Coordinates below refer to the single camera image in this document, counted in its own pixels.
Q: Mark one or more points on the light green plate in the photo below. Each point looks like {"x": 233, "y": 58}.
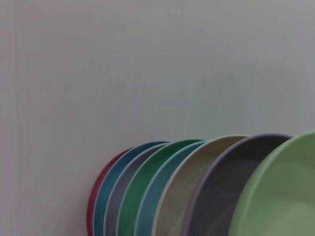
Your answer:
{"x": 283, "y": 191}

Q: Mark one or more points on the dark green plate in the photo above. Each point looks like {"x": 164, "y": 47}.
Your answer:
{"x": 137, "y": 177}

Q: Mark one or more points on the beige plate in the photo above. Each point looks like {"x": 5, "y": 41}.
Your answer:
{"x": 182, "y": 182}

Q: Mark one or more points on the light blue plate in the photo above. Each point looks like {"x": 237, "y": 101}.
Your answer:
{"x": 157, "y": 186}

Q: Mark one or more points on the teal blue plate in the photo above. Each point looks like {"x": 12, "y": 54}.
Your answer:
{"x": 108, "y": 177}

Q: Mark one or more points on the grey lavender plate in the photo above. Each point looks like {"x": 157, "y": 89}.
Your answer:
{"x": 118, "y": 191}

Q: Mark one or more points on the purple plate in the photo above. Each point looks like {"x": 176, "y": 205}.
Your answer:
{"x": 221, "y": 184}

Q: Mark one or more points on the crimson red plate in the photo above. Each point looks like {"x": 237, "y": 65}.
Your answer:
{"x": 91, "y": 201}

